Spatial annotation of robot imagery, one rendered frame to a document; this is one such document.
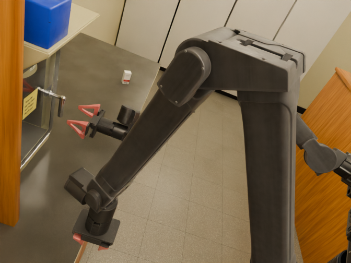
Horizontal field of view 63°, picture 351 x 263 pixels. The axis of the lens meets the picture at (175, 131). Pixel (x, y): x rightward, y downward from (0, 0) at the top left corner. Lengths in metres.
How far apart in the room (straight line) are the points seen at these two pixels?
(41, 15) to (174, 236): 1.88
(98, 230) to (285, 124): 0.52
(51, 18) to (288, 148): 0.51
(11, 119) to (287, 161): 0.56
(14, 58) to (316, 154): 0.76
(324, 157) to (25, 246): 0.89
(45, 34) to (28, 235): 0.61
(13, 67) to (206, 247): 1.97
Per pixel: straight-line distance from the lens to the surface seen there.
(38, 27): 0.68
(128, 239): 2.15
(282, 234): 0.42
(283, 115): 0.32
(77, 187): 0.69
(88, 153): 1.25
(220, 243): 2.41
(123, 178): 0.54
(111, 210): 0.67
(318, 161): 0.88
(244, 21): 3.80
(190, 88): 0.32
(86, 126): 1.01
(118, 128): 1.05
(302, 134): 0.90
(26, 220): 1.06
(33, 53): 0.70
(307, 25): 3.93
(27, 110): 0.97
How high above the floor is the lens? 1.84
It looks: 36 degrees down
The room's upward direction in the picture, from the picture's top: 25 degrees clockwise
